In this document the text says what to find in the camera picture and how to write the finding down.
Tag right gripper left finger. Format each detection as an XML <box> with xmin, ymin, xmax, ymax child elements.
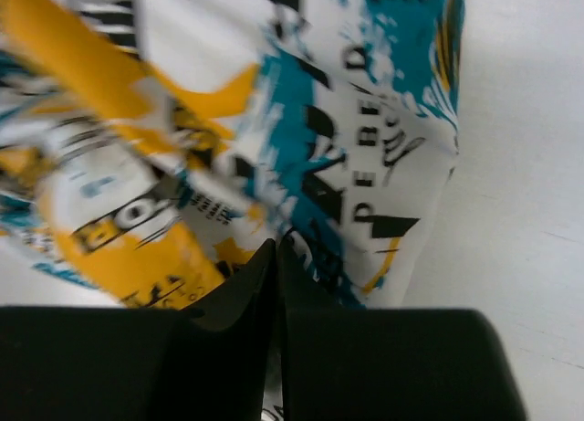
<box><xmin>1</xmin><ymin>239</ymin><xmax>276</xmax><ymax>420</ymax></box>

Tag white patterned printed shorts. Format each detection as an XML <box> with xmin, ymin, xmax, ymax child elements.
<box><xmin>0</xmin><ymin>0</ymin><xmax>466</xmax><ymax>421</ymax></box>

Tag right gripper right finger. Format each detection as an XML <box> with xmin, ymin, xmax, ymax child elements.
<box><xmin>276</xmin><ymin>242</ymin><xmax>527</xmax><ymax>420</ymax></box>

